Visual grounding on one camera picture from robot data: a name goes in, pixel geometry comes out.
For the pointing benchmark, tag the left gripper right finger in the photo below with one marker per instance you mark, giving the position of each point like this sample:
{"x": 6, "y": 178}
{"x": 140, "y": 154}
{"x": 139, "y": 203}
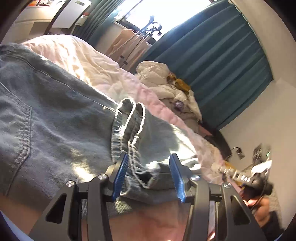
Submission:
{"x": 217, "y": 212}

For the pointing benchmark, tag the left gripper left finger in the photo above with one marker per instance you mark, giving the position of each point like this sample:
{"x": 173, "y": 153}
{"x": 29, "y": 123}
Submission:
{"x": 62, "y": 218}

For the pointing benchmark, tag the grey denim jeans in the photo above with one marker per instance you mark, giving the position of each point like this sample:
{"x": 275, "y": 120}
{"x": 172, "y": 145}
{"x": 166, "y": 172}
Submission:
{"x": 56, "y": 128}

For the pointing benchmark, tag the person right hand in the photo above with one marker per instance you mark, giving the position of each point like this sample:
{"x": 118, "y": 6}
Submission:
{"x": 260, "y": 208}

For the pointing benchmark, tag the pink cream bed duvet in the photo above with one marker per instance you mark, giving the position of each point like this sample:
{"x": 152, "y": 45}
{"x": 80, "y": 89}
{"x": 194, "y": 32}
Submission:
{"x": 164, "y": 221}

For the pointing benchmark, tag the mustard yellow garment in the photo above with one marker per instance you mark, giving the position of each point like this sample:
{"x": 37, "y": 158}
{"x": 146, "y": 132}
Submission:
{"x": 178, "y": 83}

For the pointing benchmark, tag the teal right curtain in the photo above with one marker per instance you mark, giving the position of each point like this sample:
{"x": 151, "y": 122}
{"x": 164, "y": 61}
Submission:
{"x": 219, "y": 56}

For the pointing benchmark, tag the teal curtain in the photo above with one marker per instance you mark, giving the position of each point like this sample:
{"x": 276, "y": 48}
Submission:
{"x": 100, "y": 15}
{"x": 219, "y": 56}

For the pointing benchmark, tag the cream puffer jacket pile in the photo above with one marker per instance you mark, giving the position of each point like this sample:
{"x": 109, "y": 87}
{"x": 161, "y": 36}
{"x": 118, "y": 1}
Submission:
{"x": 154, "y": 76}

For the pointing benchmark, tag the garment steamer stand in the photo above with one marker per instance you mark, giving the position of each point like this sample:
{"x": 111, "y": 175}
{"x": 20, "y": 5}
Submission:
{"x": 142, "y": 36}

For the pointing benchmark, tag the window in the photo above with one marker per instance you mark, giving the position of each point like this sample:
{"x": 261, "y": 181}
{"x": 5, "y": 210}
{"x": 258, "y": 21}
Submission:
{"x": 168, "y": 13}

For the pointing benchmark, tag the white desk with drawers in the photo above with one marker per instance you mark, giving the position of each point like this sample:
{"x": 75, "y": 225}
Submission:
{"x": 21, "y": 29}

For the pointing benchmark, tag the white black chair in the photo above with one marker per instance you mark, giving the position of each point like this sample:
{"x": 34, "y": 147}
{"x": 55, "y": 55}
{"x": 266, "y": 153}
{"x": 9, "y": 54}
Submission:
{"x": 68, "y": 14}

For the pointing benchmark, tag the teal left curtain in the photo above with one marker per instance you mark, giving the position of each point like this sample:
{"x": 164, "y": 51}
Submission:
{"x": 100, "y": 15}

